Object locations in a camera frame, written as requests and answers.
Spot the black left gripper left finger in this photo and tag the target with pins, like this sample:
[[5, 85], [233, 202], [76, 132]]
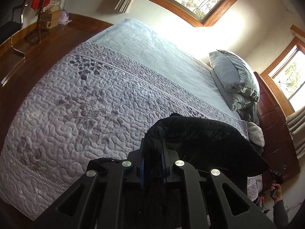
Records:
[[115, 193]]

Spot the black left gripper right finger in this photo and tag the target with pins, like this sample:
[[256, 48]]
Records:
[[200, 199]]

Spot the black pants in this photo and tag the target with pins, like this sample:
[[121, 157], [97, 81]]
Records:
[[205, 144]]

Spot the dark grey sleeve forearm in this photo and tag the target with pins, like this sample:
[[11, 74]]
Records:
[[280, 215]]

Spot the person's right hand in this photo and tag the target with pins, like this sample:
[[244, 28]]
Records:
[[276, 192]]

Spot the dark wooden headboard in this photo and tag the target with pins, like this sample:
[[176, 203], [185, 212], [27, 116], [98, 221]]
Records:
[[279, 148]]

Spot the white cloth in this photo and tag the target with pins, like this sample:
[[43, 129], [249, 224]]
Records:
[[255, 134]]

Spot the beige side curtain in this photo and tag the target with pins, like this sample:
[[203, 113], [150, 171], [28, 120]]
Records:
[[296, 126]]

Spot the grey-green pillow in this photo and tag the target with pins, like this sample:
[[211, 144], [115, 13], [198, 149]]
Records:
[[234, 79]]

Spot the side wooden window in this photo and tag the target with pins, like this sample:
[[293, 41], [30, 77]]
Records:
[[285, 77]]

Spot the lavender quilted bedspread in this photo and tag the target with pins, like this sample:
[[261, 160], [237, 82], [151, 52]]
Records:
[[94, 102]]

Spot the light blue bed sheet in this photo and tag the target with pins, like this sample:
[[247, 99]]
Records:
[[134, 39]]

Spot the stacked cardboard boxes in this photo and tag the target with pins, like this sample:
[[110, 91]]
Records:
[[50, 17]]

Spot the black metal chair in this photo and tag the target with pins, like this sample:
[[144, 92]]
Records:
[[11, 23]]

